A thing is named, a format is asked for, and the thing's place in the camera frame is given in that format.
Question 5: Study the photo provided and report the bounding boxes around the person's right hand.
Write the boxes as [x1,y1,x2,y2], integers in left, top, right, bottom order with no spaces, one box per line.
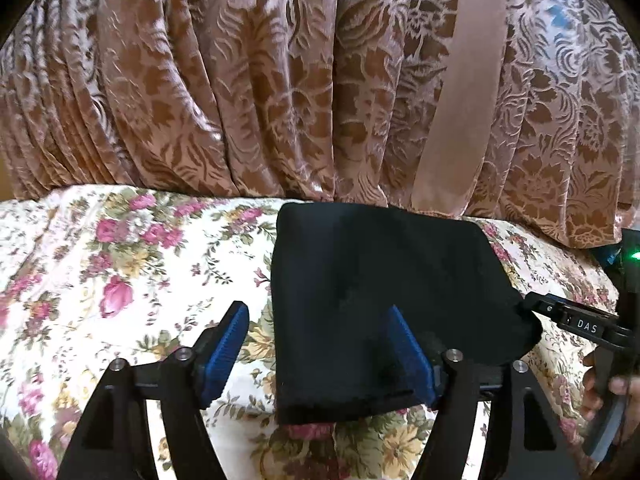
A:
[582,347,639,479]

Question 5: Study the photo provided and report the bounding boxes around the black pants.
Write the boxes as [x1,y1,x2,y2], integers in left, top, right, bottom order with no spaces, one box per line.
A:
[270,203,542,425]

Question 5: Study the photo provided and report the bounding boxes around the brown floral curtain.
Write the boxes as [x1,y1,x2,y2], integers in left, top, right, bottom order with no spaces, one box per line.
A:
[1,0,639,248]

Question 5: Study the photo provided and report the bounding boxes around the floral bed sheet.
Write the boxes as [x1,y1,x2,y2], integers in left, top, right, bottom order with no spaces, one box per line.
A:
[0,183,622,480]

